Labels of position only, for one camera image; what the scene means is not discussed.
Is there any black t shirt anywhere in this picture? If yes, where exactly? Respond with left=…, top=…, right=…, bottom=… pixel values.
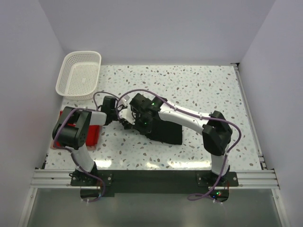
left=145, top=120, right=183, bottom=145

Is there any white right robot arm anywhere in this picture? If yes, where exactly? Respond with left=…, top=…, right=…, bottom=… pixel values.
left=118, top=93, right=232, bottom=186

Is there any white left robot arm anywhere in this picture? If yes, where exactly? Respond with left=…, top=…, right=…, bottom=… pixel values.
left=52, top=96, right=118, bottom=185

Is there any red folded t shirt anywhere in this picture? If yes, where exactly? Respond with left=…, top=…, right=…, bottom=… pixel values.
left=52, top=107, right=106, bottom=150

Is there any white plastic basket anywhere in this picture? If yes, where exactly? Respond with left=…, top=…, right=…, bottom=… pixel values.
left=55, top=51, right=102, bottom=100

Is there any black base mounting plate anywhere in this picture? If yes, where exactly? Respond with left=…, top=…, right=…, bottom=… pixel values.
left=70, top=169, right=240, bottom=203

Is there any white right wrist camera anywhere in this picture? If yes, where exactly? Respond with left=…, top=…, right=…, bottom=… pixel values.
left=118, top=108, right=135, bottom=125

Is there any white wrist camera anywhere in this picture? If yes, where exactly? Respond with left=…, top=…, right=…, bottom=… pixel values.
left=118, top=108, right=135, bottom=125
left=120, top=95, right=130, bottom=106

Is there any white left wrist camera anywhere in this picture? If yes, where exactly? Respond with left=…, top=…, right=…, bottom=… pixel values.
left=120, top=95, right=130, bottom=106

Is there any aluminium frame rail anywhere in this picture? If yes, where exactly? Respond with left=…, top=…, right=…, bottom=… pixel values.
left=30, top=169, right=280, bottom=189

